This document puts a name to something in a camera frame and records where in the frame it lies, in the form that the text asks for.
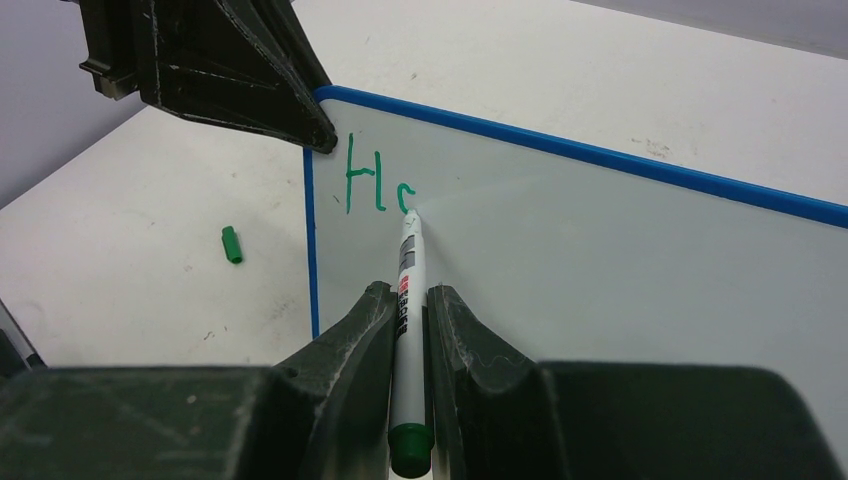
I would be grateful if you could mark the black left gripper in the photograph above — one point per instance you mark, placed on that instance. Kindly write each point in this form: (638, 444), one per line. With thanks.
(241, 65)

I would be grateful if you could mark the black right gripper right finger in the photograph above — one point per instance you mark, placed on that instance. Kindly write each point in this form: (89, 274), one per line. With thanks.
(501, 415)

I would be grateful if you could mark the white whiteboard marker pen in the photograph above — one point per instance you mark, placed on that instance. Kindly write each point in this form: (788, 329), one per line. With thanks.
(410, 437)

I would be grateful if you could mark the blue framed whiteboard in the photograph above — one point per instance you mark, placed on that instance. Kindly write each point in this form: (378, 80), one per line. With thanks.
(572, 251)

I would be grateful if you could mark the green marker cap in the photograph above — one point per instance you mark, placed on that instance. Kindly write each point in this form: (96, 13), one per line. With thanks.
(231, 245)

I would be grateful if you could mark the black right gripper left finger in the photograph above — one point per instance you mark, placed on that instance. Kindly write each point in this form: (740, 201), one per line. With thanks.
(319, 414)

